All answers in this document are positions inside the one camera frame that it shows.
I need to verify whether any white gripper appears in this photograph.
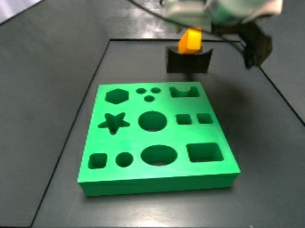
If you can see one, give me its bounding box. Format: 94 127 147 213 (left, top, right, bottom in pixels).
161 0 284 28

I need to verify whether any green shape sorter board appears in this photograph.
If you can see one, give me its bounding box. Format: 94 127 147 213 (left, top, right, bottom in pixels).
78 82 241 196

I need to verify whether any black curved fixture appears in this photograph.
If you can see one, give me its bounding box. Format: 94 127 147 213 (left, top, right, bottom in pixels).
166 46 213 73

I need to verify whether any yellow rectangular block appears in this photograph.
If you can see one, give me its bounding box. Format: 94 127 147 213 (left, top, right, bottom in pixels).
179 28 202 54

